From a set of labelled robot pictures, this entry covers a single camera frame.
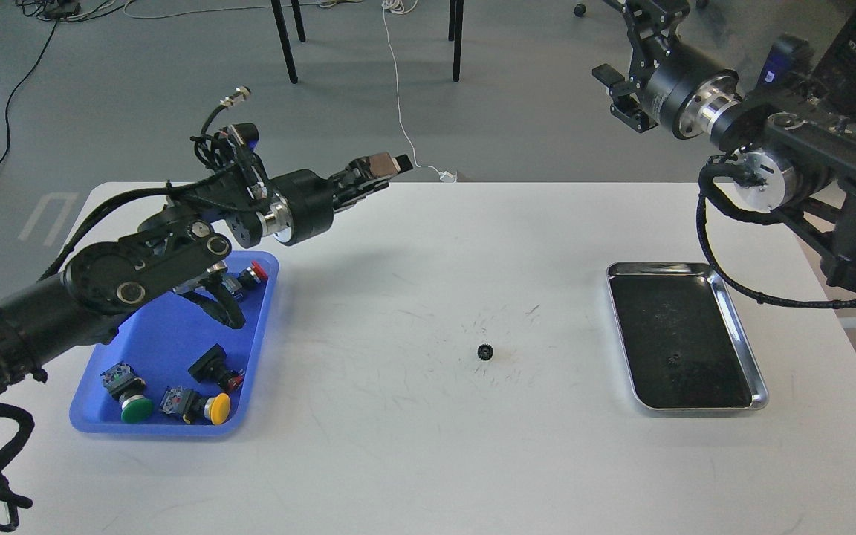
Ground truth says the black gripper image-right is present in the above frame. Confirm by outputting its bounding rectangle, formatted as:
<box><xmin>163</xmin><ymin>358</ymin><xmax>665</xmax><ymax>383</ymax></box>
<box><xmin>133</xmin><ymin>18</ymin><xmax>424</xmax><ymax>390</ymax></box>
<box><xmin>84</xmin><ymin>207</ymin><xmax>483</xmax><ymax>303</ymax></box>
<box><xmin>591</xmin><ymin>1</ymin><xmax>741</xmax><ymax>142</ymax></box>

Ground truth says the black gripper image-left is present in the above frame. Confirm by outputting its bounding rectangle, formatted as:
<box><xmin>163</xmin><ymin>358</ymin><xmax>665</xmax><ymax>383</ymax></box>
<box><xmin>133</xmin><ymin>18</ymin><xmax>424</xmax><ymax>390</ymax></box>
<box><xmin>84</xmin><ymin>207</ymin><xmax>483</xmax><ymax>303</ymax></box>
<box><xmin>261</xmin><ymin>152</ymin><xmax>414</xmax><ymax>246</ymax></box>

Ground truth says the blue plastic tray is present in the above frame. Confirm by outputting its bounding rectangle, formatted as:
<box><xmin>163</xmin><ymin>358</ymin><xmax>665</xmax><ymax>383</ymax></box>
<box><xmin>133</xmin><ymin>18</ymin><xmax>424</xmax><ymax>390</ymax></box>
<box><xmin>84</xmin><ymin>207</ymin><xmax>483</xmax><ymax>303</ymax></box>
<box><xmin>69</xmin><ymin>251</ymin><xmax>279</xmax><ymax>437</ymax></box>

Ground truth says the silver metal tray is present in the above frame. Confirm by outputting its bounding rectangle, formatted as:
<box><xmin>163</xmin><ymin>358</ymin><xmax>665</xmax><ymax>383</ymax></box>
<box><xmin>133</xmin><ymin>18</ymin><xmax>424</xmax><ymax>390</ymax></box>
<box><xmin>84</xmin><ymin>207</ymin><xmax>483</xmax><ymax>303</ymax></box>
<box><xmin>606</xmin><ymin>262</ymin><xmax>770</xmax><ymax>416</ymax></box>

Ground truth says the black table leg left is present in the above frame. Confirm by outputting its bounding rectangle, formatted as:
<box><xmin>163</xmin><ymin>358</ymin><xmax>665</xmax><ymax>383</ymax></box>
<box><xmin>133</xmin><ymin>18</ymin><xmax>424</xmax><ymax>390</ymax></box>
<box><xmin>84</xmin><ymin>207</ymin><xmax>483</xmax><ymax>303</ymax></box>
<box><xmin>270</xmin><ymin>0</ymin><xmax>307</xmax><ymax>85</ymax></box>

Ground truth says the black table leg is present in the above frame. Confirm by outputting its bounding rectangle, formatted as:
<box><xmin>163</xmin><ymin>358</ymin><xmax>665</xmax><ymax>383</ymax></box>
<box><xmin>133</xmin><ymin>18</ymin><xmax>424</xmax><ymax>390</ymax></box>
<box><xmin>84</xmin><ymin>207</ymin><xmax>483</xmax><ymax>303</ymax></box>
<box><xmin>447</xmin><ymin>0</ymin><xmax>465</xmax><ymax>82</ymax></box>
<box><xmin>270</xmin><ymin>0</ymin><xmax>307</xmax><ymax>85</ymax></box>

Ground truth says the black table leg right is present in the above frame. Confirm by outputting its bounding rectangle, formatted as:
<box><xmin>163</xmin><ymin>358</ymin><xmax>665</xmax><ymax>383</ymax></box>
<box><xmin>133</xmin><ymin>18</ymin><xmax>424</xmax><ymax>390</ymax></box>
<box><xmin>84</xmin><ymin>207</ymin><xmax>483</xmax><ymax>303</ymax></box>
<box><xmin>447</xmin><ymin>0</ymin><xmax>465</xmax><ymax>82</ymax></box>

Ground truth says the black square push button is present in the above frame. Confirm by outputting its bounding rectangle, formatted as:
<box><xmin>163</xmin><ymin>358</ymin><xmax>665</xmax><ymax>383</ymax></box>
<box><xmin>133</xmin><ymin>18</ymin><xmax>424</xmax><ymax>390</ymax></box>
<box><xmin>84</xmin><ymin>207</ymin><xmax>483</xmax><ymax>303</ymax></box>
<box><xmin>187</xmin><ymin>343</ymin><xmax>244</xmax><ymax>394</ymax></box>

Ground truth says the red push button switch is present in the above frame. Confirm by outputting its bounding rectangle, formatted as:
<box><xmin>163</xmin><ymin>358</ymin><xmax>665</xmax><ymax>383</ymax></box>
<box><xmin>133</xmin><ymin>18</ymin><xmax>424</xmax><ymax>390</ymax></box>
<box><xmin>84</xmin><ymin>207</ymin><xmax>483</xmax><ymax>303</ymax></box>
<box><xmin>236</xmin><ymin>260</ymin><xmax>269</xmax><ymax>291</ymax></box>

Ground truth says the dark contact block switch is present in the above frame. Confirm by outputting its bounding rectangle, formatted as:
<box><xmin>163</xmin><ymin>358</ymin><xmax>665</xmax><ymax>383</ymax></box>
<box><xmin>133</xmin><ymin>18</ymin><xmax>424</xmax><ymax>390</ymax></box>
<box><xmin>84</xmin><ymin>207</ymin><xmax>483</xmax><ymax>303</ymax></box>
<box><xmin>221</xmin><ymin>272</ymin><xmax>247</xmax><ymax>302</ymax></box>

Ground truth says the white floor cable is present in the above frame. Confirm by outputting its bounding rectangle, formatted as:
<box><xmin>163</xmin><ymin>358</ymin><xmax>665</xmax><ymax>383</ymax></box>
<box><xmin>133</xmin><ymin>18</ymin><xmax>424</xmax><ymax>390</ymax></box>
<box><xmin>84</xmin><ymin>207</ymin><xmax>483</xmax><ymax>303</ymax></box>
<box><xmin>382</xmin><ymin>0</ymin><xmax>458</xmax><ymax>184</ymax></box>

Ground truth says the yellow push button switch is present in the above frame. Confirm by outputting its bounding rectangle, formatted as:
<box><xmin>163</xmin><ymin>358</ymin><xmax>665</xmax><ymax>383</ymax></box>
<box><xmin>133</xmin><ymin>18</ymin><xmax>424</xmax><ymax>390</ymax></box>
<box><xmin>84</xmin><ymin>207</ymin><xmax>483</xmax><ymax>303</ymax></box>
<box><xmin>158</xmin><ymin>386</ymin><xmax>231</xmax><ymax>424</ymax></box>

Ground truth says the green push button switch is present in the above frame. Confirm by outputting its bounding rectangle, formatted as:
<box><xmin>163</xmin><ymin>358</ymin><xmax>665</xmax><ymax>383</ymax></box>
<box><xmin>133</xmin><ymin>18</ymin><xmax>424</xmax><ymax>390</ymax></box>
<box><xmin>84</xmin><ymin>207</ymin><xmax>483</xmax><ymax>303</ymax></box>
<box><xmin>100</xmin><ymin>362</ymin><xmax>154</xmax><ymax>424</ymax></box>

